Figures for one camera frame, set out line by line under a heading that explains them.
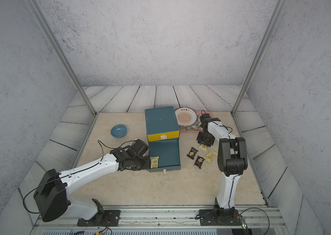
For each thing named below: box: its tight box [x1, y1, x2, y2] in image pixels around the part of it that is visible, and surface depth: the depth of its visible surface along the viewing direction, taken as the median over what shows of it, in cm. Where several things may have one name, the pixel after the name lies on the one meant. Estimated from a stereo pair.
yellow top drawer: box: [146, 130, 180, 142], surface depth 85 cm
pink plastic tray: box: [179, 110, 213, 132], surface depth 113 cm
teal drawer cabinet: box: [144, 105, 180, 142], surface depth 88 cm
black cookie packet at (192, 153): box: [186, 146, 199, 161], surface depth 98 cm
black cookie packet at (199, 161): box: [193, 155, 206, 169], surface depth 95 cm
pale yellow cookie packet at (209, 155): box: [203, 149, 218, 164], surface depth 96 cm
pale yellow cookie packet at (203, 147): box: [198, 143, 208, 152], surface depth 95 cm
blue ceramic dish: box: [110, 124, 128, 139], surface depth 109 cm
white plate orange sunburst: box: [174, 106, 198, 127], surface depth 120 cm
